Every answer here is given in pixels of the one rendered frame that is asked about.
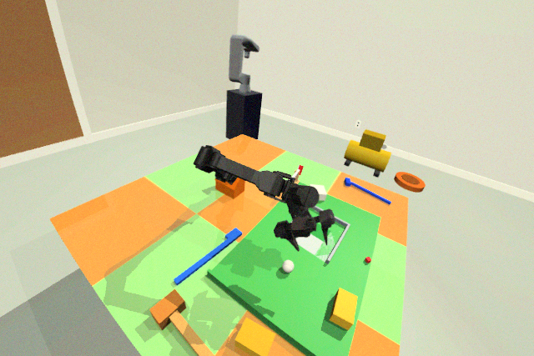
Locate green flat mat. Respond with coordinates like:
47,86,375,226
212,194,380,356

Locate white golf ball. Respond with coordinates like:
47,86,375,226
283,259,294,273

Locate yellow block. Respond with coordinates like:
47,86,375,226
329,288,357,330
235,318,275,356

